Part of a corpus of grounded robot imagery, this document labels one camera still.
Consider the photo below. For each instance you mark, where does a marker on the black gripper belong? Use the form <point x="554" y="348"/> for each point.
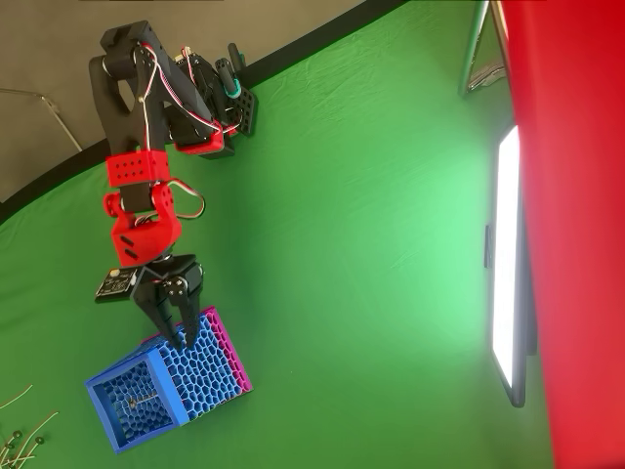
<point x="177" y="272"/>

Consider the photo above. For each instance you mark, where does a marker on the green table cloth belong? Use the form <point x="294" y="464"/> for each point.
<point x="342" y="244"/>

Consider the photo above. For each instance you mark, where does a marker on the blue and pink lattice basket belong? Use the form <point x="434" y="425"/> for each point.
<point x="168" y="386"/>

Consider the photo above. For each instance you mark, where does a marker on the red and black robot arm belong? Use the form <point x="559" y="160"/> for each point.
<point x="137" y="168"/>

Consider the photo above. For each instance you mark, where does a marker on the red plastic holder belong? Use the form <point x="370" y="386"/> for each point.
<point x="586" y="244"/>

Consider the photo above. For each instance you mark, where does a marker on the thin chrome tube frame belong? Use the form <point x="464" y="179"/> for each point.
<point x="472" y="49"/>

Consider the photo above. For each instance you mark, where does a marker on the thin grey metal rod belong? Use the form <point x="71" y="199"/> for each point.
<point x="63" y="124"/>

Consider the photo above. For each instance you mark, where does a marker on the black monitor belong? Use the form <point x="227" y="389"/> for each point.
<point x="505" y="268"/>

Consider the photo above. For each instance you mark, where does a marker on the small black camera module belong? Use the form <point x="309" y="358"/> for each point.
<point x="114" y="284"/>

